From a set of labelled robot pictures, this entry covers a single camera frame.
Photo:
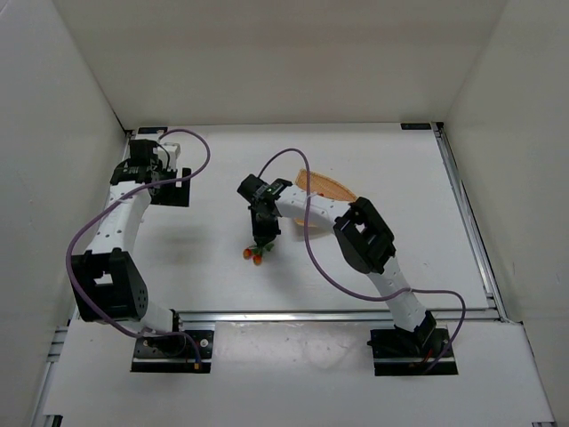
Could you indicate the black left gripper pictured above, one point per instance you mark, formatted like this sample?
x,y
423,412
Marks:
x,y
173,191

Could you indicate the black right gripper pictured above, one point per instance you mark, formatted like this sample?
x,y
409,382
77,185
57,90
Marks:
x,y
264,232

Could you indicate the fake cherry cluster with leaves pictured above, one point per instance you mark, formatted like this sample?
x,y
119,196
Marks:
x,y
256,252

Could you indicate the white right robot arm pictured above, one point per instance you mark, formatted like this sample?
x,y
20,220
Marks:
x,y
366,243

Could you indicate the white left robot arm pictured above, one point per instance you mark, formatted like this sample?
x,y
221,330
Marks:
x,y
109,285

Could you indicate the woven triangular fruit basket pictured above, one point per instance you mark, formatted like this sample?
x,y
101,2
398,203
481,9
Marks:
x,y
324,186

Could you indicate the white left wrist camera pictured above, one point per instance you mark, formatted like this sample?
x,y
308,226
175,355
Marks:
x,y
168,153

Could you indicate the black left corner bracket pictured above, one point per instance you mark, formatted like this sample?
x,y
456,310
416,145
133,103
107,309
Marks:
x,y
152,130

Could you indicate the black corner bracket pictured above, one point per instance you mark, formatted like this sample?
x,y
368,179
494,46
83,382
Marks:
x,y
152,130
415,126

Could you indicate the front aluminium frame rail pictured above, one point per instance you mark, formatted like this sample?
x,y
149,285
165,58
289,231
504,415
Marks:
x,y
323,316

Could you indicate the aluminium frame rail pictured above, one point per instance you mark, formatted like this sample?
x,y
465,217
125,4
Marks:
x,y
323,316
39,418
468,218

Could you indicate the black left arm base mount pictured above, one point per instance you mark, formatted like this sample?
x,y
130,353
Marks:
x,y
174,355

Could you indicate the black right corner bracket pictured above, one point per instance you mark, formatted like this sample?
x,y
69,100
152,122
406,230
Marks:
x,y
415,126

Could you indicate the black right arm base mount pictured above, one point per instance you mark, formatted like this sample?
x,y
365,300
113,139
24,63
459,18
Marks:
x,y
395,355

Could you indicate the right aluminium frame rail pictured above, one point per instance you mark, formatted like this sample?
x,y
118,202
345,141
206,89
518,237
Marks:
x,y
468,218

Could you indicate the left aluminium frame rail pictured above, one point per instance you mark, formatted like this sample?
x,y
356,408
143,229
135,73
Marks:
x,y
39,418

